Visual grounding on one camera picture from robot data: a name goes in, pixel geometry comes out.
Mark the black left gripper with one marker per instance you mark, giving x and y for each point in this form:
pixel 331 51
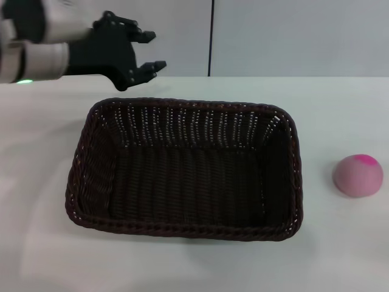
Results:
pixel 101 48

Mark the pink round bun toy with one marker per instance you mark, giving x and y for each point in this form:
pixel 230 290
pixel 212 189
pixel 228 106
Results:
pixel 357 178

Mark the black woven rectangular basket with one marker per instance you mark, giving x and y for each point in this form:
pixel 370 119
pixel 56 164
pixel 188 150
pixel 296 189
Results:
pixel 188 179

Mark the black vertical wall strip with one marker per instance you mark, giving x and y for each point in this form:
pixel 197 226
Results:
pixel 211 36

